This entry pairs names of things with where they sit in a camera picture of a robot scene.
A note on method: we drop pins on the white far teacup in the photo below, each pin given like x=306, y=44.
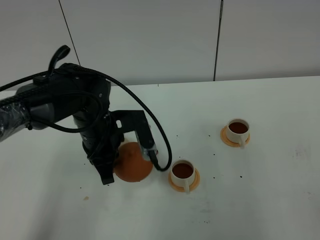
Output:
x=238, y=126

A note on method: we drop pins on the white teacup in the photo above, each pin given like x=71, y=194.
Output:
x=238, y=126
x=182, y=174

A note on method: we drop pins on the orange far saucer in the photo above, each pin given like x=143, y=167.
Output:
x=240, y=140

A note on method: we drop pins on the white near teacup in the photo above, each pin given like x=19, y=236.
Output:
x=182, y=174

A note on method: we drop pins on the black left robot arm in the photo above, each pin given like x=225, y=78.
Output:
x=71, y=99

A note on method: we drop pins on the brown clay teapot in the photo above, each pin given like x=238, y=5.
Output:
x=130, y=166

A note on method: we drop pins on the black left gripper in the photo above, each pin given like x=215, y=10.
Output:
x=101, y=143

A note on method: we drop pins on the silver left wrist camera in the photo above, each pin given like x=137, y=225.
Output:
x=134, y=121

